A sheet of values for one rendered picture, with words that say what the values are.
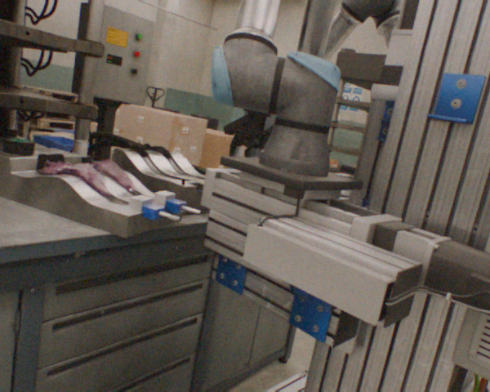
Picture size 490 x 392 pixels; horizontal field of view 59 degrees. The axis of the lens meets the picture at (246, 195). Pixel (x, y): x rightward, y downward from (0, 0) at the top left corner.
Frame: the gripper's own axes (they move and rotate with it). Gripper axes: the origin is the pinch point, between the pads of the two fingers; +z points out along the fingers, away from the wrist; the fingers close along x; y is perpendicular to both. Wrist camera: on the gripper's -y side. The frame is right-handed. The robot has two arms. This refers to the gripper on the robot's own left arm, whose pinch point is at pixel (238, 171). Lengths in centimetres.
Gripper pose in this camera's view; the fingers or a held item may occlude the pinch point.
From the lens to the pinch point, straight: 138.9
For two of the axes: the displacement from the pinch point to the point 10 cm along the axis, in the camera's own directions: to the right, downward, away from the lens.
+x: 6.9, -0.1, 7.2
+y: 7.0, 2.6, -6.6
